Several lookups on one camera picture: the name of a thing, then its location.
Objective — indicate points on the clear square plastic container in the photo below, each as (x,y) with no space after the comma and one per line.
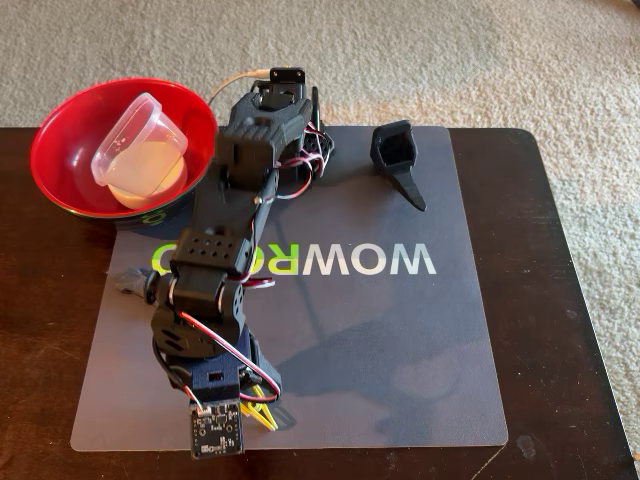
(140,150)

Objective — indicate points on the yellow clothespin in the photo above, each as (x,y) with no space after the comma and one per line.
(262,416)

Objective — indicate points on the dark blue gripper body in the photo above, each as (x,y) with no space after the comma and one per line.
(255,367)

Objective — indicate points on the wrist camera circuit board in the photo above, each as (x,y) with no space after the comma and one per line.
(217,432)

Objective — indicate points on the red bowl with black outside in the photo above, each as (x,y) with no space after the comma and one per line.
(60,150)

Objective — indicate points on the grey mat with WOWROBO print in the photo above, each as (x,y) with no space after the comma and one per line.
(375,350)

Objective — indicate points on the small white round bowl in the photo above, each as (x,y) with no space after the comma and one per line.
(135,200)

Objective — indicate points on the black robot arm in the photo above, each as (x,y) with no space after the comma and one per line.
(235,145)

